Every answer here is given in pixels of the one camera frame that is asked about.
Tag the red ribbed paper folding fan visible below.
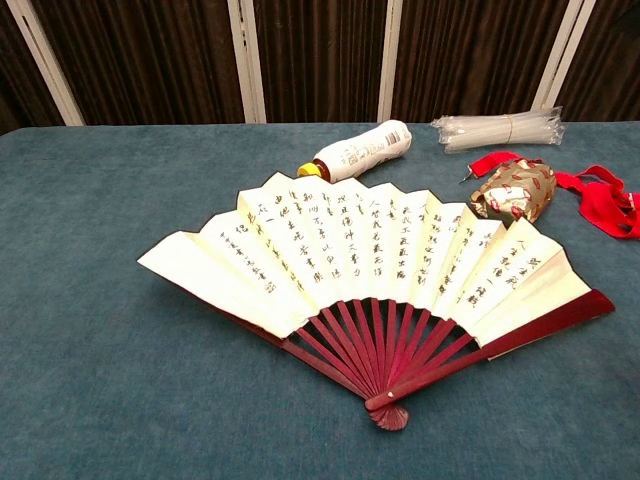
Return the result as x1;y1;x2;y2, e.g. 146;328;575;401
136;171;617;433

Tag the white bottle with yellow cap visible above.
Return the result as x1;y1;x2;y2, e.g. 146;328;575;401
296;119;414;184

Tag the gold foil wrapped package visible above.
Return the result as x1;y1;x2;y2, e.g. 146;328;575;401
468;158;558;225

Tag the bundle of clear wrapped straws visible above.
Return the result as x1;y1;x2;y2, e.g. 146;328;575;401
430;105;567;155

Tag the brown pleated curtain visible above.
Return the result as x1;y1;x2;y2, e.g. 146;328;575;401
0;0;640;136

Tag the blue velvet tablecloth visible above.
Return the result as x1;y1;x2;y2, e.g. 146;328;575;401
0;119;640;480

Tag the white screen frame post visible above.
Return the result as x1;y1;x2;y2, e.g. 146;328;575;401
226;0;267;124
531;0;597;112
376;0;404;123
4;0;85;127

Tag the red lanyard ribbon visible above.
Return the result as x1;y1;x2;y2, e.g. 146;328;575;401
459;151;640;240

